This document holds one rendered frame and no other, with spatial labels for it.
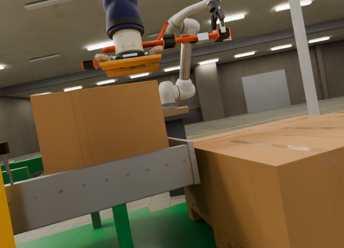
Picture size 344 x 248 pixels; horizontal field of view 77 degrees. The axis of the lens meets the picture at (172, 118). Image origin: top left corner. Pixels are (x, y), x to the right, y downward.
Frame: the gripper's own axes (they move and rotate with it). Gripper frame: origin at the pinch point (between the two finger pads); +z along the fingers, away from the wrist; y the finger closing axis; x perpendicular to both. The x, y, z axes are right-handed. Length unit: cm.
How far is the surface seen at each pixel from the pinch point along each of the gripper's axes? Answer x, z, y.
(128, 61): -60, 13, 16
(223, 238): -30, 110, 32
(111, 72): -72, 13, -3
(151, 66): -47.1, 13.1, -3.1
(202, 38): -13.3, 2.0, 4.6
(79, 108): -87, 35, 28
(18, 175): -115, 60, 35
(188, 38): -22.0, 0.8, 4.5
